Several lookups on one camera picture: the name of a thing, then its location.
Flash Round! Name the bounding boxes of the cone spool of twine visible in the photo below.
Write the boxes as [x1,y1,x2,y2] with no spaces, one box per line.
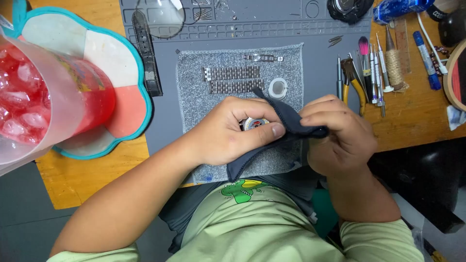
[385,25,410,92]

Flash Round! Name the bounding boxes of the white-tipped precision screwdriver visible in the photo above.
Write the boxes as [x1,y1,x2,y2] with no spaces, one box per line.
[376,33,394,93]

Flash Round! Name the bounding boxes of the person's left hand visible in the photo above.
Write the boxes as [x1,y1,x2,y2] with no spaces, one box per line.
[192,96,287,167]

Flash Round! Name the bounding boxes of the slim silver pin tool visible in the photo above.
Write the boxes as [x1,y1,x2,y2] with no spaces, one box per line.
[336,54,343,101]

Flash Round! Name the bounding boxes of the round magnifying glass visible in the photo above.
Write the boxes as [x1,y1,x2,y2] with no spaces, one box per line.
[135,0,186,39]

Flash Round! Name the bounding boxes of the crumpled white wrapper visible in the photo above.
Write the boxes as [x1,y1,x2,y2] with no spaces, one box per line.
[447,105,466,131]

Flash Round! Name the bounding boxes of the grey towel cloth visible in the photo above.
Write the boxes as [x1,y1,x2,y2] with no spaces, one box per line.
[176,43,305,185]

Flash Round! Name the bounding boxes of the black chair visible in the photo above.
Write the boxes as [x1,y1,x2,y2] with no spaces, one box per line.
[367,138,466,234]

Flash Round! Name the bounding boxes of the silver watch case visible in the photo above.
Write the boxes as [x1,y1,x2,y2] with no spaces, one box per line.
[242,117,271,132]

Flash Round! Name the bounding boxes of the person's right hand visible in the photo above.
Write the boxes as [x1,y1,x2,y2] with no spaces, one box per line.
[299,95,379,180]

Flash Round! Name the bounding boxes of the clear plastic ruler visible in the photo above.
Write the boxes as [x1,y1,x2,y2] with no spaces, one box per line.
[393,18,412,74]

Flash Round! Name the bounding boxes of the blue plastic packet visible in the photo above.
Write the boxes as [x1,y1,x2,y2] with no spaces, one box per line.
[372,0,436,25]

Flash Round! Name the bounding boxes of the black round watch holder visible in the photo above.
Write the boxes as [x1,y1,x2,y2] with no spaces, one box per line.
[326,0,375,25]

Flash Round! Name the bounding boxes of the silver metal watch bracelet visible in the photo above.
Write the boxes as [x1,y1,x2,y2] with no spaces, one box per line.
[202,66,261,82]
[210,79,266,95]

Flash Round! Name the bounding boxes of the light green dinosaur shirt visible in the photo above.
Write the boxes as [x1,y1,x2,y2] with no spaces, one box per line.
[47,178,426,262]

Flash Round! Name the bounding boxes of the pink-bristled brush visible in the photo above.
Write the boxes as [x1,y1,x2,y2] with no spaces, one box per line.
[358,36,374,103]

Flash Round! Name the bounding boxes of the dark bead bracelet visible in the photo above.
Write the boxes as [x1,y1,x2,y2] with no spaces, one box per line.
[429,45,452,77]

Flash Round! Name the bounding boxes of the white round plastic ring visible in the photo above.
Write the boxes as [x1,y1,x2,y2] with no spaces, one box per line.
[268,77,288,101]

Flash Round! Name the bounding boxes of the yellow-handled pliers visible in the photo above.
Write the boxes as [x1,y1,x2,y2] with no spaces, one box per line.
[341,57,367,117]

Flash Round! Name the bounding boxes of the blue marker pen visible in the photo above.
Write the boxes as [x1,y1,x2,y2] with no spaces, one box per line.
[412,31,442,91]

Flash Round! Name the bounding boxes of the silver watch clasp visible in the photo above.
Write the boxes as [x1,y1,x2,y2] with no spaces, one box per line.
[242,53,284,62]

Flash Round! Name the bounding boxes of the black band with white print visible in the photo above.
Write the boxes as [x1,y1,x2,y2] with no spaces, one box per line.
[425,0,460,22]

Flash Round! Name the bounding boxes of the pile of thin spring bars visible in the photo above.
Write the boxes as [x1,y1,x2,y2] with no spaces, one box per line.
[192,0,231,21]

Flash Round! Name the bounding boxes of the grey silicone work mat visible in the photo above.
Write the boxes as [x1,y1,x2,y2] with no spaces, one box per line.
[119,0,374,187]

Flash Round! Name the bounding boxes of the round wooden-rimmed object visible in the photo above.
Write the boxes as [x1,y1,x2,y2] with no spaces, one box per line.
[443,39,466,112]

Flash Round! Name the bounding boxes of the white cable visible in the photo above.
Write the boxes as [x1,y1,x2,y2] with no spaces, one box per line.
[416,12,449,75]

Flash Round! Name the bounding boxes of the flower-shaped teal-edged coaster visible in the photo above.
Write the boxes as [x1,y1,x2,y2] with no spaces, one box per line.
[10,0,153,161]

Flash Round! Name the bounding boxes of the black leather watch strap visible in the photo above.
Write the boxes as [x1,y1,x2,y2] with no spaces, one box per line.
[131,10,163,98]

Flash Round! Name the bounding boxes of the silver precision screwdriver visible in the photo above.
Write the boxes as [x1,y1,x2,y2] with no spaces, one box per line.
[369,45,378,105]
[374,44,386,118]

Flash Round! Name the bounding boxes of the dark blue cleaning cloth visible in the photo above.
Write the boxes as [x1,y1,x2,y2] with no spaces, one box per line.
[226,87,330,182]

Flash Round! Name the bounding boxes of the black rounded object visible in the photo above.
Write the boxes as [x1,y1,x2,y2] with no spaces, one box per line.
[438,9,466,48]

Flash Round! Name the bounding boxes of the plastic cup of red iced drink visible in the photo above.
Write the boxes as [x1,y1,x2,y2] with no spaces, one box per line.
[0,33,117,176]

